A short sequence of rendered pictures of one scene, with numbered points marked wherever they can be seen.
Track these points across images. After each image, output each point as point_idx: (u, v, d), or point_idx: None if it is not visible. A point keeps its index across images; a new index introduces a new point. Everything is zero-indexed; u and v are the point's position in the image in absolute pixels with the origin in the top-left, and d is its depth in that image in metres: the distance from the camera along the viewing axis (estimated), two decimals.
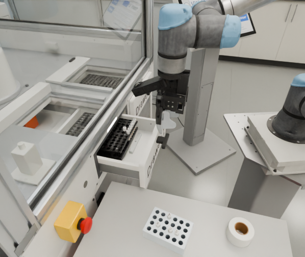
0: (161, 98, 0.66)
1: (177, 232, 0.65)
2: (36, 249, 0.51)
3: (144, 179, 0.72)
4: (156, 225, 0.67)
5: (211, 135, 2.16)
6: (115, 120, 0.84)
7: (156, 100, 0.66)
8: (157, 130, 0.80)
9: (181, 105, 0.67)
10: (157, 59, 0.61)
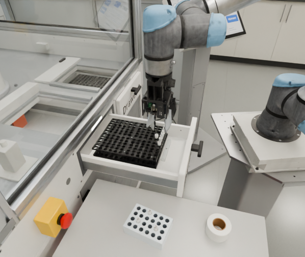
0: None
1: (156, 227, 0.67)
2: (15, 242, 0.53)
3: (182, 188, 0.70)
4: (136, 221, 0.69)
5: (204, 134, 2.18)
6: (100, 119, 0.86)
7: None
8: (191, 137, 0.79)
9: (147, 109, 0.65)
10: None
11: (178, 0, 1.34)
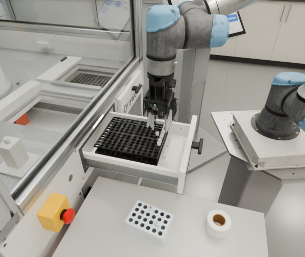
0: None
1: (157, 223, 0.68)
2: (19, 236, 0.54)
3: (183, 185, 0.71)
4: (157, 142, 0.80)
5: (205, 133, 2.19)
6: (102, 117, 0.87)
7: None
8: (192, 135, 0.80)
9: (148, 108, 0.65)
10: None
11: (178, 0, 1.35)
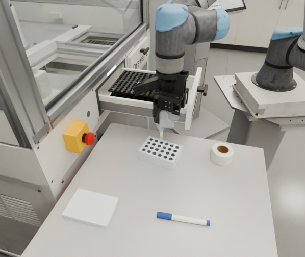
0: (158, 98, 0.66)
1: None
2: (48, 146, 0.62)
3: (190, 120, 0.79)
4: None
5: (206, 112, 2.27)
6: (115, 68, 0.95)
7: (153, 99, 0.67)
8: (197, 80, 0.87)
9: (178, 106, 0.66)
10: (154, 58, 0.61)
11: None
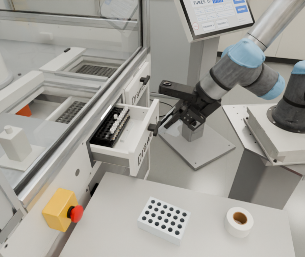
0: (184, 109, 0.66)
1: (112, 127, 0.76)
2: (22, 236, 0.48)
3: (134, 166, 0.69)
4: (113, 124, 0.78)
5: (210, 131, 2.13)
6: (109, 107, 0.81)
7: (179, 108, 0.66)
8: (148, 118, 0.78)
9: (196, 123, 0.69)
10: (205, 77, 0.60)
11: None
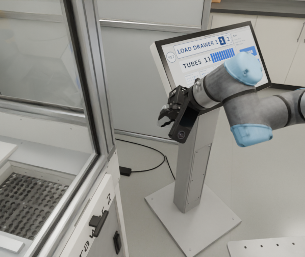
0: None
1: None
2: None
3: None
4: None
5: (209, 194, 1.72)
6: None
7: None
8: None
9: None
10: (213, 104, 0.57)
11: (174, 46, 0.88)
